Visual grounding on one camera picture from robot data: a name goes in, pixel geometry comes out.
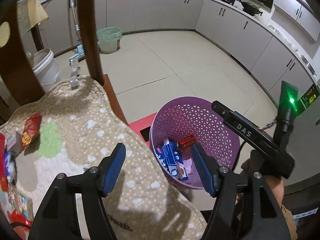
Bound beige heart-pattern quilted cushion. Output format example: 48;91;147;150
1;77;207;239

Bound black wok on stove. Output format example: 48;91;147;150
240;1;263;16

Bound grey kitchen cabinets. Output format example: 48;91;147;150
39;0;320;106

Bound red snack packet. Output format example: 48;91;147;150
21;112;41;151

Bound dark brown wooden chair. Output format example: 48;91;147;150
1;0;127;123

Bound person's right hand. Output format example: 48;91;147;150
241;159;284;207

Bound purple perforated plastic basket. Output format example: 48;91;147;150
149;95;241;190

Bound blue toothpaste box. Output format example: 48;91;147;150
155;138;189;181

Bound small red box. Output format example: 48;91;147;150
178;135;196;151

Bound green bin with liner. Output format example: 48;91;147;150
97;27;122;54

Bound white medicine box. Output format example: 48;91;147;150
7;131;21;155

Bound white plastic bucket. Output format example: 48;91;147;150
26;48;61;92

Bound red plastic stool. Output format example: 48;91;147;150
129;113;156;146

